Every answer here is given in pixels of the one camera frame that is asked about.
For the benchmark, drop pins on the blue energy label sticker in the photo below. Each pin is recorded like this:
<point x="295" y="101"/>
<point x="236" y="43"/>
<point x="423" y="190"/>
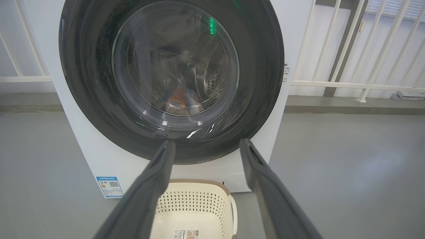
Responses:
<point x="109" y="187"/>

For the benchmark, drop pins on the white garment large cartoon print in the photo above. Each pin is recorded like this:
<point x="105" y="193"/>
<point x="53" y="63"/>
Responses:
<point x="177" y="98"/>

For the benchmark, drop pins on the grey flat object on ledge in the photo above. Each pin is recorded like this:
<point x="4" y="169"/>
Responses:
<point x="410" y="95"/>

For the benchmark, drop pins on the stainless steel washing machine drum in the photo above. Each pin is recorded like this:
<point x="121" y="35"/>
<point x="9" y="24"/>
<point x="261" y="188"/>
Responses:
<point x="212" y="79"/>

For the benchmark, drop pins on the white metal railing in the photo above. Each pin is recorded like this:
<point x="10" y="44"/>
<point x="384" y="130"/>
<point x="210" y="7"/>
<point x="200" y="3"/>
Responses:
<point x="332" y="84"/>
<point x="26" y="79"/>

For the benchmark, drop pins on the round white drain filter cover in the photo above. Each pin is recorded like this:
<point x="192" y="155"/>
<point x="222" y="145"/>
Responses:
<point x="235" y="182"/>

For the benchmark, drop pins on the white perforated basket brown rim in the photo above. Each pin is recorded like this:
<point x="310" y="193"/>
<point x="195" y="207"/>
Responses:
<point x="199" y="205"/>

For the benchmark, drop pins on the paper basket product label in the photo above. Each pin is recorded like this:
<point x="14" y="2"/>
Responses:
<point x="186" y="234"/>

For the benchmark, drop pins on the white front-load washing machine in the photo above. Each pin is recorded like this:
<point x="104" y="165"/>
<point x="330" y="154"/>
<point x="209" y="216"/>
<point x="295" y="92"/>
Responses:
<point x="86" y="149"/>

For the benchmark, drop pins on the grey vertical post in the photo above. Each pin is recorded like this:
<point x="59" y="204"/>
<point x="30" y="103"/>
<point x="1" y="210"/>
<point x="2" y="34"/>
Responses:
<point x="345" y="43"/>

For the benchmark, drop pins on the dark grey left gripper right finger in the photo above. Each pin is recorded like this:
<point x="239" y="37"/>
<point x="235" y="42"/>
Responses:
<point x="272" y="202"/>

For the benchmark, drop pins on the washing machine glass door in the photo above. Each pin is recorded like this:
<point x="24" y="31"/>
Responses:
<point x="86" y="83"/>

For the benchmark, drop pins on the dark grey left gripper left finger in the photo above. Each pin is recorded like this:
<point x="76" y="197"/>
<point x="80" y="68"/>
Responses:
<point x="146" y="199"/>

